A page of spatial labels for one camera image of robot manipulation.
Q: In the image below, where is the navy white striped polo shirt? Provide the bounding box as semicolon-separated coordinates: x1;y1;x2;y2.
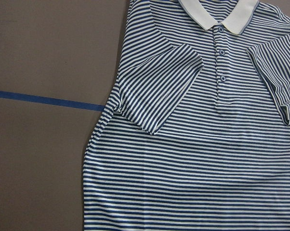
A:
83;0;290;231

